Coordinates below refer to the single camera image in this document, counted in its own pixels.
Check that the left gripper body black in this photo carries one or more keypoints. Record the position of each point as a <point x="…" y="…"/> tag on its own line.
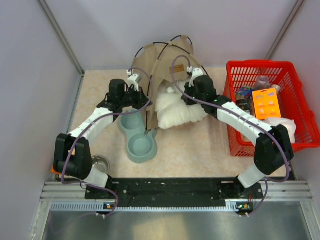
<point x="134" y="98"/>

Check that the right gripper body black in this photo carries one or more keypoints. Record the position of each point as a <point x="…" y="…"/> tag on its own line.
<point x="191" y="91"/>

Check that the cream fluffy pillow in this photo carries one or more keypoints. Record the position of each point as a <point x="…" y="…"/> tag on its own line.
<point x="172" y="111"/>

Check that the beige fabric pet tent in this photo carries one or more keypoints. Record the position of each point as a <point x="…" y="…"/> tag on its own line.
<point x="179" y="71"/>

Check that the black tent pole long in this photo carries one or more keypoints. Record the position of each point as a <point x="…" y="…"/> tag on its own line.
<point x="157" y="57"/>

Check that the teal double pet bowl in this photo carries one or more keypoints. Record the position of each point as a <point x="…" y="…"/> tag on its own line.
<point x="141" y="146"/>

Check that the black tent pole crossing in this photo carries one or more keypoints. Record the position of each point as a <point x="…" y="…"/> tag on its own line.
<point x="150" y="118"/>

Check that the stainless steel bowl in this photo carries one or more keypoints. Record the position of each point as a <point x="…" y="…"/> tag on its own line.
<point x="101" y="163"/>

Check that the red plastic basket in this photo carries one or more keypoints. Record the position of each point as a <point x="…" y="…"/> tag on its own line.
<point x="292" y="101"/>

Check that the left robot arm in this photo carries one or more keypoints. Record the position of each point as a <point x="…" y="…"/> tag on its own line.
<point x="72" y="154"/>

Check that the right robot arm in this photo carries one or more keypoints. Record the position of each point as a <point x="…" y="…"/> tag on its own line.
<point x="273" y="148"/>

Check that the black pet food can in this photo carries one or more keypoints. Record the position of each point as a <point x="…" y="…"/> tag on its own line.
<point x="244" y="104"/>

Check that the white pompom toy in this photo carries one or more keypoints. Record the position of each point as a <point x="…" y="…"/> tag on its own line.
<point x="170" y="90"/>

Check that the colourful snack bag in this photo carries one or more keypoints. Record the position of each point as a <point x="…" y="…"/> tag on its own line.
<point x="245" y="92"/>

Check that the orange card package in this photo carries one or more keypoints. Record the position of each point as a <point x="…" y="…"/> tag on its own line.
<point x="266" y="104"/>

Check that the white wrapped bag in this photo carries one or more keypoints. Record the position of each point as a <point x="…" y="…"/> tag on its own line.
<point x="288" y="123"/>

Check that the orange snack packet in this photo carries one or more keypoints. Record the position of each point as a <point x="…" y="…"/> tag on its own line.
<point x="52" y="170"/>

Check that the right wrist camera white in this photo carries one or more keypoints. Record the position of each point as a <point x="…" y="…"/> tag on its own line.
<point x="193" y="73"/>

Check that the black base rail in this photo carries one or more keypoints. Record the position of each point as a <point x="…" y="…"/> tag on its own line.
<point x="172" y="192"/>

